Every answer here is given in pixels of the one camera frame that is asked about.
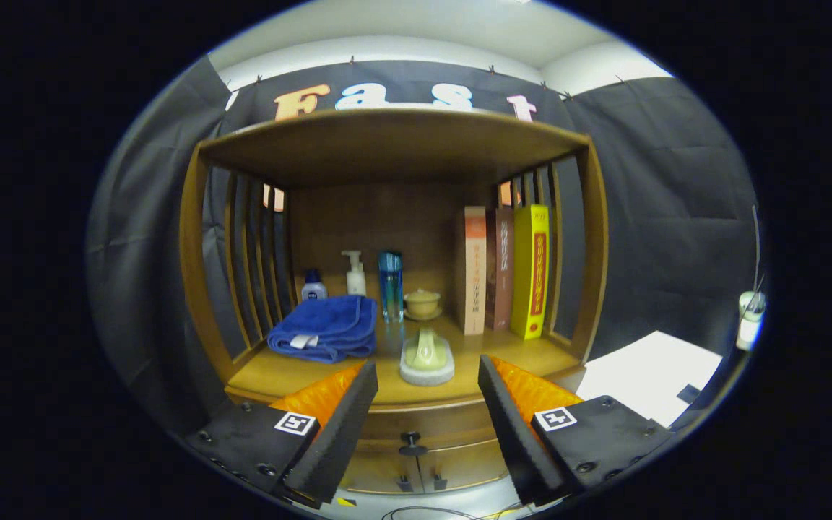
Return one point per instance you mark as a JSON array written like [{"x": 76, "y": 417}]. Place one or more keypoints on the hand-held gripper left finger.
[{"x": 336, "y": 440}]

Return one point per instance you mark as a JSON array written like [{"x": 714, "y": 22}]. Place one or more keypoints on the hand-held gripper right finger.
[{"x": 521, "y": 440}]

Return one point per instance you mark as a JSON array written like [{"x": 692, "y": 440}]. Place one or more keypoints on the blue towel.
[{"x": 326, "y": 325}]

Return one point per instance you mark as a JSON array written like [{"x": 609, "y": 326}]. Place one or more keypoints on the wooden countertop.
[{"x": 474, "y": 361}]

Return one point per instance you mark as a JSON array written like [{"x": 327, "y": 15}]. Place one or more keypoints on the wooden cabinet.
[{"x": 387, "y": 144}]

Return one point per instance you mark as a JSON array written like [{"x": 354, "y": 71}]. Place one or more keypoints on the white table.
[{"x": 647, "y": 375}]

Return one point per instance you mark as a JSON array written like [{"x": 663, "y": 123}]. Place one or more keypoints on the small white bottle blue cap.
[{"x": 313, "y": 289}]

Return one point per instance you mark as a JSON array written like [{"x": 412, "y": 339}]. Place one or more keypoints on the blue glass bottle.
[{"x": 391, "y": 289}]

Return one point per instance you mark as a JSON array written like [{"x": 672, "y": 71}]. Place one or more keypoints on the tan lidded tea bowl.
[{"x": 422, "y": 303}]

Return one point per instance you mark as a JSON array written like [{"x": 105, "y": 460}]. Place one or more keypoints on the white pump bottle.
[{"x": 355, "y": 278}]

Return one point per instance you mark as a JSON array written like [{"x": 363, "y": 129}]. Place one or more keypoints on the yellow book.
[{"x": 530, "y": 274}]

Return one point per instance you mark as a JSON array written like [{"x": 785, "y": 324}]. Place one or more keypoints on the brown book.
[{"x": 500, "y": 274}]

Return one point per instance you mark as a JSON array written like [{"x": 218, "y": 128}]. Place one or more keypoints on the orange and white book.
[{"x": 474, "y": 274}]

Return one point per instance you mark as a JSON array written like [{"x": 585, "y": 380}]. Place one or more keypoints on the white desk lamp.
[{"x": 750, "y": 321}]

